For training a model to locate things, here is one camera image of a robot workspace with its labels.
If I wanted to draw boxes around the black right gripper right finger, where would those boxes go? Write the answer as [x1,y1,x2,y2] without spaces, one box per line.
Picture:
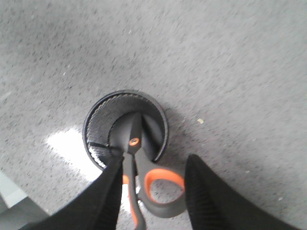
[185,154,295,230]

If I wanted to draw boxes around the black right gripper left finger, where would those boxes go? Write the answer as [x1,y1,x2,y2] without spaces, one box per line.
[21,156,123,230]

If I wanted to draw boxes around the grey orange handled scissors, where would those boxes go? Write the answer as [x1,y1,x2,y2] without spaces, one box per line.
[121,113,186,230]

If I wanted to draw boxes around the black mesh metal bucket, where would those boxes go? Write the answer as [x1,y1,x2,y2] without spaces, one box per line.
[83,90,168,170]

